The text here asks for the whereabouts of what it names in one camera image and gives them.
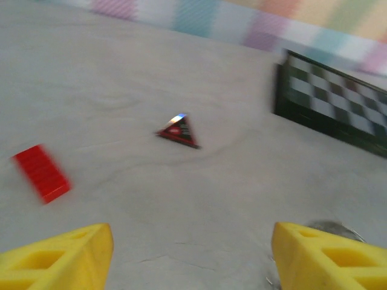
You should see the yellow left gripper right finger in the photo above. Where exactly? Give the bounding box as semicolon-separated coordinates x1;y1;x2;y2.
271;222;387;290

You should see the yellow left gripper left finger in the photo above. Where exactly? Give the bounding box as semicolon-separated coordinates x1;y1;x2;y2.
0;222;114;290

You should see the steel keyring plate with rings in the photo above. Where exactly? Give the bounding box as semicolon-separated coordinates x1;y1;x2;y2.
264;219;367;286

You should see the flat red block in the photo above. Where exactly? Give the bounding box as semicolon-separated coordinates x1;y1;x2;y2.
11;144;74;205

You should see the black folding chessboard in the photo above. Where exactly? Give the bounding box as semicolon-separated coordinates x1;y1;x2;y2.
273;50;387;158

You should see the red black triangle piece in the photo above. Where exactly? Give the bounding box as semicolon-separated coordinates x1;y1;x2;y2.
155;113;202;150

